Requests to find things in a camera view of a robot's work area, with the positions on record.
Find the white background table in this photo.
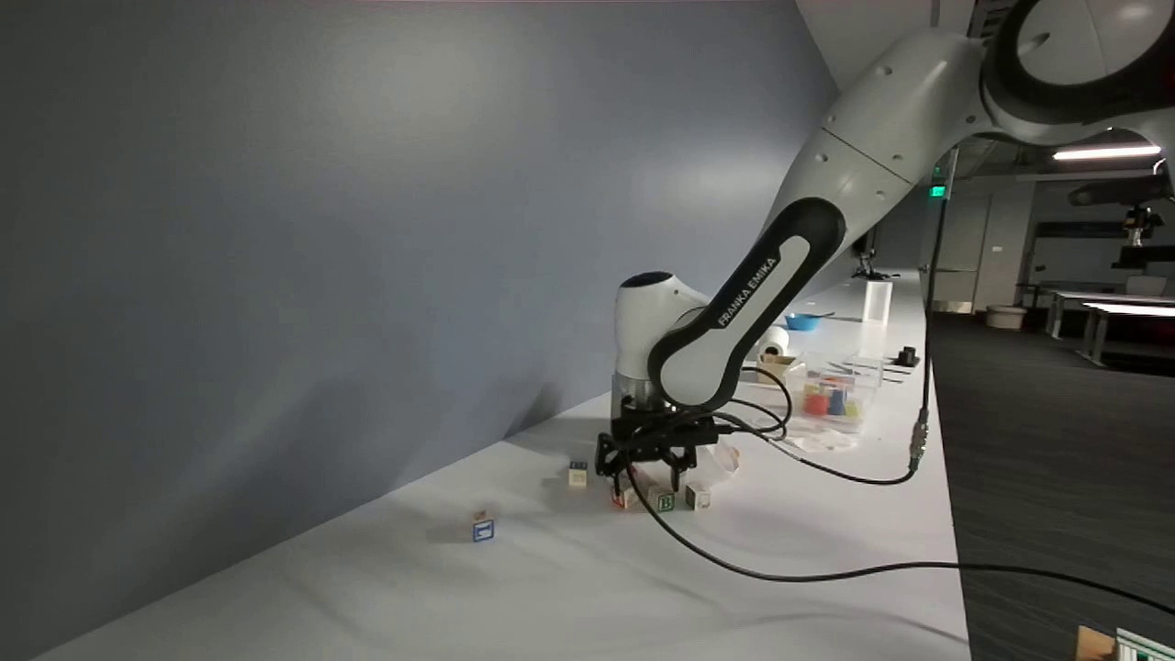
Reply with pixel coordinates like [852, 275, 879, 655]
[1045, 288, 1175, 367]

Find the looped black cable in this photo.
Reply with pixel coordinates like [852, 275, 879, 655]
[711, 152, 961, 493]

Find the ceiling strip light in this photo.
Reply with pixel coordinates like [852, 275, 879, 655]
[1052, 139, 1169, 167]

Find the clear container with coloured pieces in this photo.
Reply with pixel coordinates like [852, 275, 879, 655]
[788, 367, 879, 433]

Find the white green box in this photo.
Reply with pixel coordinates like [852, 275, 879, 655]
[1114, 626, 1175, 661]

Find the clear plastic sheet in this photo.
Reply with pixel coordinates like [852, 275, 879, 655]
[769, 412, 868, 455]

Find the clear tall plastic cup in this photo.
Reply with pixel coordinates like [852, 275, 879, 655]
[858, 275, 897, 332]

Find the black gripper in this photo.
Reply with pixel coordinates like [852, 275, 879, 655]
[596, 406, 726, 507]

